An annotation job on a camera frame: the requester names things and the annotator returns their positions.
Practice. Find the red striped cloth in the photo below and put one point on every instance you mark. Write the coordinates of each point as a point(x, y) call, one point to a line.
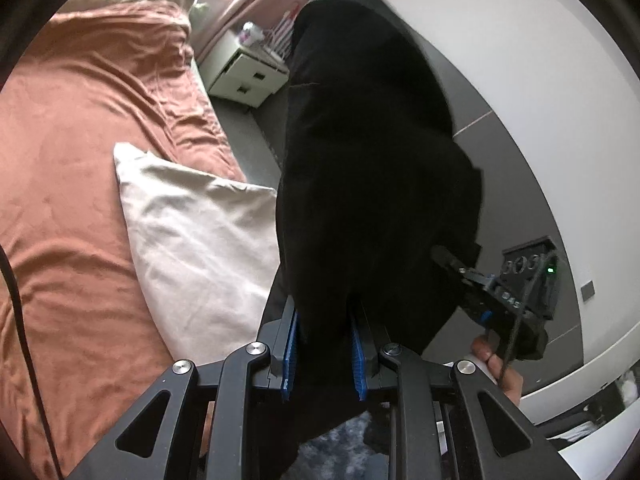
point(281, 32)

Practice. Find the person's right hand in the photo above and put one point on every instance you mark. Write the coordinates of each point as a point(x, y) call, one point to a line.
point(510, 385)

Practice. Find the grey wall switch plate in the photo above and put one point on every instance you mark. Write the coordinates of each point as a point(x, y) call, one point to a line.
point(588, 291)

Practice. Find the grey fluffy rug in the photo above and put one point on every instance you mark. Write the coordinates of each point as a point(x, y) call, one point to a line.
point(340, 440)

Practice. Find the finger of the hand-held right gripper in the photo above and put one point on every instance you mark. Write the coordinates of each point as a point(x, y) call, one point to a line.
point(452, 260)

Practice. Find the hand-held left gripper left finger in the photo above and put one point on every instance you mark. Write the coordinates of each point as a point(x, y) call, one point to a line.
point(291, 360)

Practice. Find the black garment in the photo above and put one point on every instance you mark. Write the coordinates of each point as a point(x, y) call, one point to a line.
point(360, 160)

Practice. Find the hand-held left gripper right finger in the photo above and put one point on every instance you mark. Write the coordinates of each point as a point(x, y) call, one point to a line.
point(359, 360)

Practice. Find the small white pink object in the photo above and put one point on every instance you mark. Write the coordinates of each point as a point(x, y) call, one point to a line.
point(251, 32)

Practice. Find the brown bed sheet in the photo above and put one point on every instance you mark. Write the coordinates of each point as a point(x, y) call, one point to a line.
point(75, 185)

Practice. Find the white nightstand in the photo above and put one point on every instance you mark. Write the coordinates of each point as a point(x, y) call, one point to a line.
point(240, 70)

